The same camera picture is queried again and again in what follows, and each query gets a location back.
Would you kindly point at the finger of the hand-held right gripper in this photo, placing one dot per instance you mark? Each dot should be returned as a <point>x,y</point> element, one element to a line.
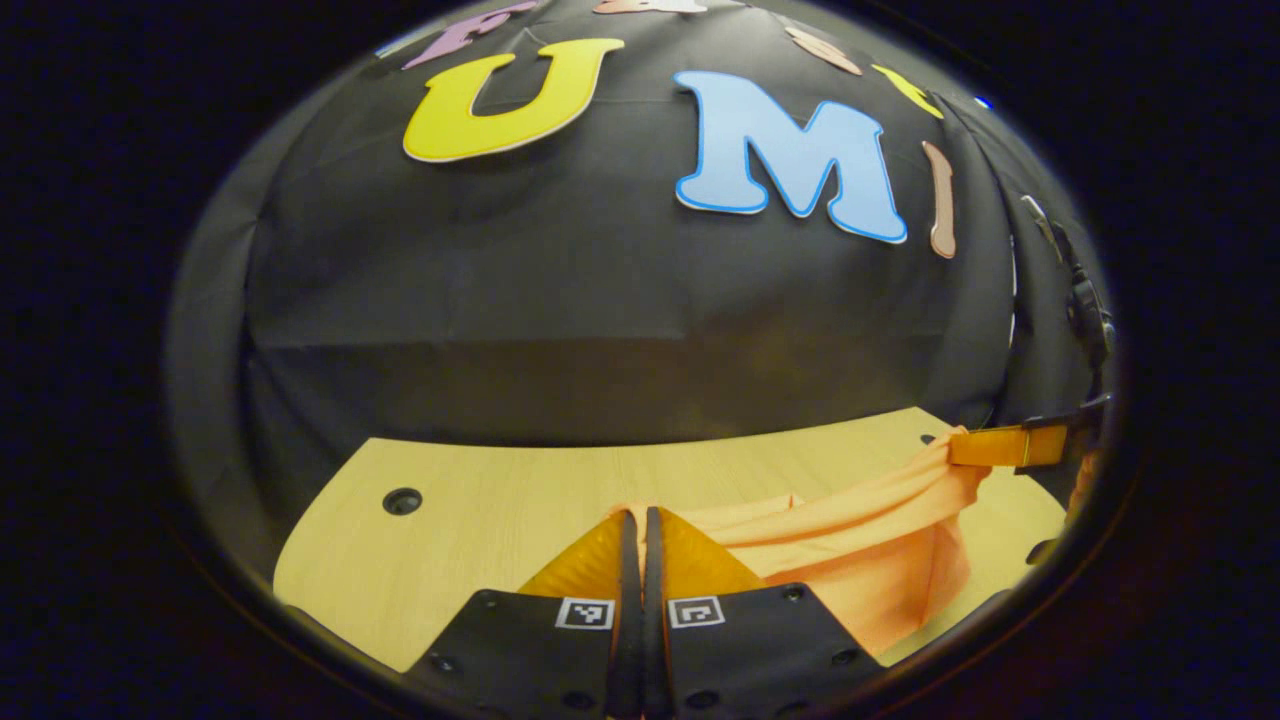
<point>1000,447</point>

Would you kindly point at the orange T-shirt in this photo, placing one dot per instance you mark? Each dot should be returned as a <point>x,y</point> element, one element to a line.
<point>880,560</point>

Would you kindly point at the black backdrop cloth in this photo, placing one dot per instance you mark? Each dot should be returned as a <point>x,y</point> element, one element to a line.
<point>600,330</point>

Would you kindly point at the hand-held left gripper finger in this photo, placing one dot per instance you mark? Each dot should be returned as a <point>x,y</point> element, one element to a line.
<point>630,620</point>
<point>655,620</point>

